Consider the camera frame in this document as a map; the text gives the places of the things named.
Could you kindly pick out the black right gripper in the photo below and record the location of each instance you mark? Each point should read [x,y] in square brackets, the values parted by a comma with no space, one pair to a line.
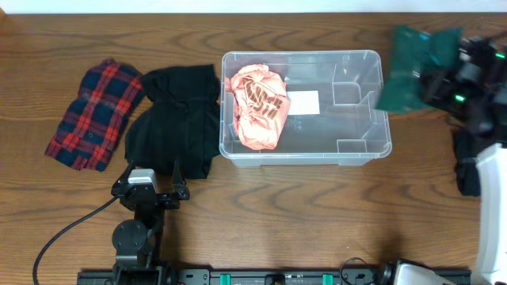
[449,79]

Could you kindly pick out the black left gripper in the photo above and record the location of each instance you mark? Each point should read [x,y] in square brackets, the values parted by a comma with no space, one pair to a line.
[181,191]

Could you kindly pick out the dark green garment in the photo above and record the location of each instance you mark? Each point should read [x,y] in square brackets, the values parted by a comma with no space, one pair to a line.
[415,54]

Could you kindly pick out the clear plastic storage bin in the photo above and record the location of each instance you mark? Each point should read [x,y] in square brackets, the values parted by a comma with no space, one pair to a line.
[349,130]

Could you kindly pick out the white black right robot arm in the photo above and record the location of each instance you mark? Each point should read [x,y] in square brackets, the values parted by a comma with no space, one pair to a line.
[490,146]

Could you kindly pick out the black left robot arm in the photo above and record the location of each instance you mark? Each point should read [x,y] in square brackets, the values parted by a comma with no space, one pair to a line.
[138,240]

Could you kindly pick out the black taped folded garment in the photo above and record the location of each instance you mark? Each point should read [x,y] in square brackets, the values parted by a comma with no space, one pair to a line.
[466,159]

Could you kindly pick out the large black folded garment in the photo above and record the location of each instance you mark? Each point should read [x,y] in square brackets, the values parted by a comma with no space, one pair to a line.
[182,125]

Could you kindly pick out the red navy plaid shirt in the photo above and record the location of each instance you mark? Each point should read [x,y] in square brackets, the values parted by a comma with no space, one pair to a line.
[94,122]

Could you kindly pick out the pink folded garment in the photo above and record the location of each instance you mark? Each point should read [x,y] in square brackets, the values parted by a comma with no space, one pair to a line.
[261,106]

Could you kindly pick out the white label in bin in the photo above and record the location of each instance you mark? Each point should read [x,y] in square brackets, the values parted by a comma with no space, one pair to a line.
[303,103]

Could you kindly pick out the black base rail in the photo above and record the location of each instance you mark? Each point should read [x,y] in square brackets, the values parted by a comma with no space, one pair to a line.
[207,277]

